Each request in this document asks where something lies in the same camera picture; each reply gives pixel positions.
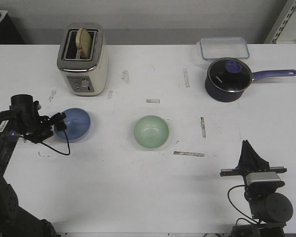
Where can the cream two-slot toaster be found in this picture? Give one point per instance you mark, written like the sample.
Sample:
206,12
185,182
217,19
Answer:
84,77

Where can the blue bowl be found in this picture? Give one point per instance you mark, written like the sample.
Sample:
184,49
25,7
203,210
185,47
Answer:
78,122

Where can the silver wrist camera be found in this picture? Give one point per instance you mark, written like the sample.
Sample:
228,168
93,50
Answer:
259,179

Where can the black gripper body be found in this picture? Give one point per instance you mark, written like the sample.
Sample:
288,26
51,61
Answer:
264,190
34,128

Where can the clear plastic food container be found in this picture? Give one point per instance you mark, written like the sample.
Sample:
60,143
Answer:
221,47

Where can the green bowl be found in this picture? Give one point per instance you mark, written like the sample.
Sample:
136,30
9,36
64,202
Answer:
151,132

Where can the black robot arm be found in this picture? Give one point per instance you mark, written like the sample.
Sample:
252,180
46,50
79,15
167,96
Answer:
270,210
15,221

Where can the dark blue saucepan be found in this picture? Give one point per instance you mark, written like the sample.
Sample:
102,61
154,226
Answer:
224,96

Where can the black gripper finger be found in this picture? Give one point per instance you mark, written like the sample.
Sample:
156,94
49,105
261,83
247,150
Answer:
60,127
243,160
255,162
58,117

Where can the toasted bread slice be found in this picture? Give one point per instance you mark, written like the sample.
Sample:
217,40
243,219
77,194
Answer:
83,41

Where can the glass pot lid blue knob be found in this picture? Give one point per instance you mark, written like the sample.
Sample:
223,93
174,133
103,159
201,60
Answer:
230,74

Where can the white slotted shelf upright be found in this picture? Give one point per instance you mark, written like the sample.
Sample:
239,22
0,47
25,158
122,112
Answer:
284,28

